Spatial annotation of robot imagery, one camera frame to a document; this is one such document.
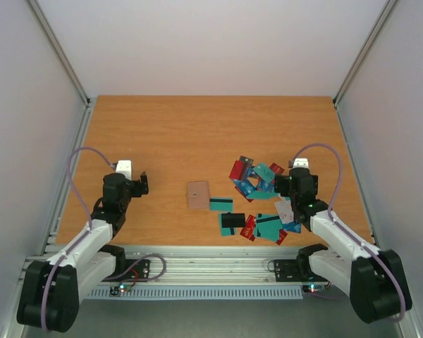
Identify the blue card upper left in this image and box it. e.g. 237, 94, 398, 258
233, 180, 257, 197

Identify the red card bottom right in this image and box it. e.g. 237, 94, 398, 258
276, 229, 288, 246

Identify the left small circuit board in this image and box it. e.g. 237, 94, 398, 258
109, 284, 132, 296

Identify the pink leather card holder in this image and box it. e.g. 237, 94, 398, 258
187, 181, 210, 210

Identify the right small circuit board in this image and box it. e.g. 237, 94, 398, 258
302, 284, 327, 294

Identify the blue card far right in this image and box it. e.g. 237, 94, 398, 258
283, 222, 302, 234

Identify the red VIP card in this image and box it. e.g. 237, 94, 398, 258
240, 215, 256, 242

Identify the black card on teal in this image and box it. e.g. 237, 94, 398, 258
220, 213, 246, 228

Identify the small circuit board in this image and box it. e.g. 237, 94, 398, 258
109, 284, 132, 296
302, 284, 327, 294

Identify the white card with pink print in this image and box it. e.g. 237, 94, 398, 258
274, 199, 294, 225

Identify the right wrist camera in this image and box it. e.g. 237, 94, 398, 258
290, 158, 309, 169

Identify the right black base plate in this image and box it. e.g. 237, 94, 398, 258
273, 259, 327, 283

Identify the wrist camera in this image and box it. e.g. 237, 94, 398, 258
290, 158, 309, 169
115, 160, 132, 176

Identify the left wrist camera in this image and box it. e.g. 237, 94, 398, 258
115, 160, 132, 176

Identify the teal card under black card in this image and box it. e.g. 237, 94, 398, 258
219, 213, 235, 237

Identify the red card top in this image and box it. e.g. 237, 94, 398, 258
229, 161, 247, 181

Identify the blue card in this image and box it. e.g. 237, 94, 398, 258
283, 222, 302, 234
233, 180, 257, 197

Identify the grey slotted cable duct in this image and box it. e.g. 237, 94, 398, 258
86, 285, 303, 301

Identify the teal card left middle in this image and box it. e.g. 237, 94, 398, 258
209, 198, 233, 213

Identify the teal card centre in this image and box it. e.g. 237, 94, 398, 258
254, 213, 283, 242

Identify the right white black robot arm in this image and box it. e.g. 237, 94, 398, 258
274, 168, 412, 323

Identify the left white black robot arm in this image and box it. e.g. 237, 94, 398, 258
16, 172, 149, 332

